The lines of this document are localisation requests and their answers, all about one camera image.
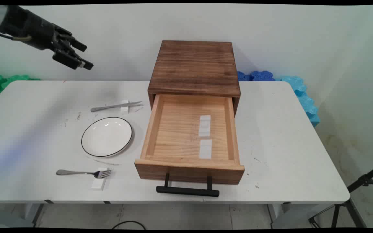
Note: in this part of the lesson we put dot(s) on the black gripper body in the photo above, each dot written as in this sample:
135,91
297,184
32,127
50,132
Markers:
32,29

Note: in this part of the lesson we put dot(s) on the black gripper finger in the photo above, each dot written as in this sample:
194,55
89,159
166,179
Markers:
73,41
71,58

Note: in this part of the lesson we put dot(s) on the silver serrated table knife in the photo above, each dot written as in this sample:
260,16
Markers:
105,107

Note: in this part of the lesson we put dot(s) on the green foam mat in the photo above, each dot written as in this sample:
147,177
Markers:
2,82

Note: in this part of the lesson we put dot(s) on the white ceramic cutlery rest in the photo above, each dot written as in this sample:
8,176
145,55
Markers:
205,149
98,184
125,110
204,127

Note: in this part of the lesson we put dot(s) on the white plate with black rim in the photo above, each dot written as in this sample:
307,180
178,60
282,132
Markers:
106,137

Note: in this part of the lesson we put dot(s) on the silver fork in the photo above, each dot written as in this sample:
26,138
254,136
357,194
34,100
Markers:
76,172

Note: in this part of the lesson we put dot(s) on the dark brown wooden cabinet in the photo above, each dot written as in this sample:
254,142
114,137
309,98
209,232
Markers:
193,64

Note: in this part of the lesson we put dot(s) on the light wooden drawer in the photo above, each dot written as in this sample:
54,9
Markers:
176,136

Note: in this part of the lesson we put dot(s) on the grey table leg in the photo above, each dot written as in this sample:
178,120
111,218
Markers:
31,212
277,212

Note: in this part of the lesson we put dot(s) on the dark blue foam mat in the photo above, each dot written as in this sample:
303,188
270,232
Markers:
257,76

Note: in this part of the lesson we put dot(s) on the light blue foam mat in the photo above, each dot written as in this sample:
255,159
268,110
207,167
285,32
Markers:
303,95

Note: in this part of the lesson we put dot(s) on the black tripod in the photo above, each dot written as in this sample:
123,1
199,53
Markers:
366,179

